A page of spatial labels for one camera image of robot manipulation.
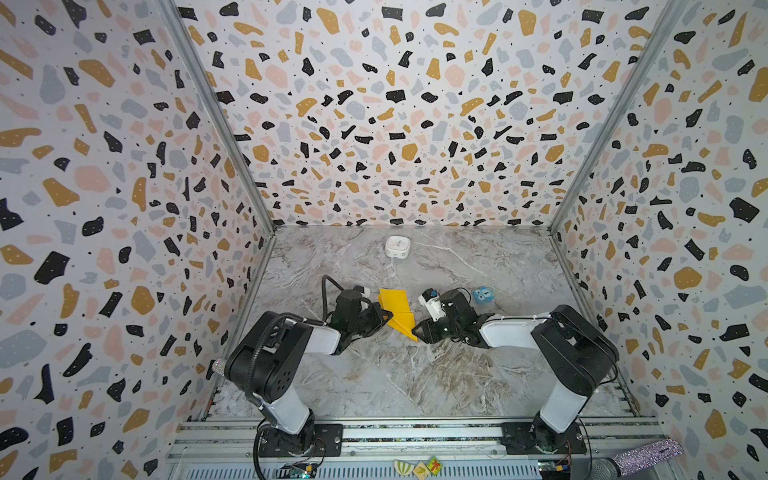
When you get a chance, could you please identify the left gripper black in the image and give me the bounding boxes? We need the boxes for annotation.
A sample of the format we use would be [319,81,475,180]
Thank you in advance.
[346,303,391,338]

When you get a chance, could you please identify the blue owl toy block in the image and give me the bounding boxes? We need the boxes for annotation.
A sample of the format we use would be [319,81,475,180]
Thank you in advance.
[472,287,495,304]

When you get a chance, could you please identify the glitter microphone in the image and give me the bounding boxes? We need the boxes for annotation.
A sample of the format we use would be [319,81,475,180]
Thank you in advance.
[588,438,683,480]
[211,358,227,376]

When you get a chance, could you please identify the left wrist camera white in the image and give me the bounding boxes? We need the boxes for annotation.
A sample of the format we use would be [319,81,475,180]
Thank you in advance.
[353,285,371,297]

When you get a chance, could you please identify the colourful stickers on rail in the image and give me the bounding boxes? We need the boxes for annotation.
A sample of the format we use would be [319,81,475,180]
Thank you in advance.
[393,457,443,480]

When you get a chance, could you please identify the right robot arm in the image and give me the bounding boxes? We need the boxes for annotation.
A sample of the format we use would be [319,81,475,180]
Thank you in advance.
[412,289,619,454]

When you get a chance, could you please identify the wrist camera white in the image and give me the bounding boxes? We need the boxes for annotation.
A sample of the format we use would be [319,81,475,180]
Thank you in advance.
[418,288,447,323]
[353,285,371,297]

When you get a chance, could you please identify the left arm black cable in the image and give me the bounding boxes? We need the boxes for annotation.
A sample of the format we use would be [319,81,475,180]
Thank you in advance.
[247,274,349,480]

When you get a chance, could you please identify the yellow square paper sheet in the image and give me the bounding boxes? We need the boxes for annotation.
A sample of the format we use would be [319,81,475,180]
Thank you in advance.
[378,289,418,342]

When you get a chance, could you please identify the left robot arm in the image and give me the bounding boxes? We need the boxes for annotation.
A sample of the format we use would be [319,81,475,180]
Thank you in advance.
[212,287,393,443]

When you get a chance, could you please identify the glitter microphone right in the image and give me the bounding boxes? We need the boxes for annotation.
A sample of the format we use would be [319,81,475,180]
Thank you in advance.
[588,438,683,480]

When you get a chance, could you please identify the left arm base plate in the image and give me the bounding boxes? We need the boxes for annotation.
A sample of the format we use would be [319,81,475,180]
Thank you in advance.
[254,423,344,458]

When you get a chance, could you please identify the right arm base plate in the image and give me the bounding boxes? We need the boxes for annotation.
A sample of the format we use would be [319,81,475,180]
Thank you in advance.
[500,421,587,455]

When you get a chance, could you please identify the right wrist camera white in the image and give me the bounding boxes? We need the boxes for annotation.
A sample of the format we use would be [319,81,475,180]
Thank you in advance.
[418,288,447,323]

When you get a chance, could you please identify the aluminium rail frame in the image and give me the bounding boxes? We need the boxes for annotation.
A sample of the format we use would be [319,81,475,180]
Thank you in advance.
[163,417,665,479]

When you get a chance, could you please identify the glitter microphone left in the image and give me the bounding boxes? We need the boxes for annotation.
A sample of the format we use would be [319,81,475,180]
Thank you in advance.
[211,358,227,376]

